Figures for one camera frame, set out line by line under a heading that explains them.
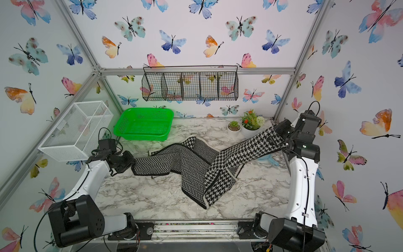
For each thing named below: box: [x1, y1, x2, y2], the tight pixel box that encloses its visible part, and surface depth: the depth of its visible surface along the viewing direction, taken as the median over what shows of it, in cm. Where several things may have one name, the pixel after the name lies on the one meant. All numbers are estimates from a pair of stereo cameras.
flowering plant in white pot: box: [240, 109, 266, 139], surface depth 101 cm
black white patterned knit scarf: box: [131, 126, 288, 209], surface depth 88 cm
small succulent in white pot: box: [227, 120, 242, 138], surface depth 106 cm
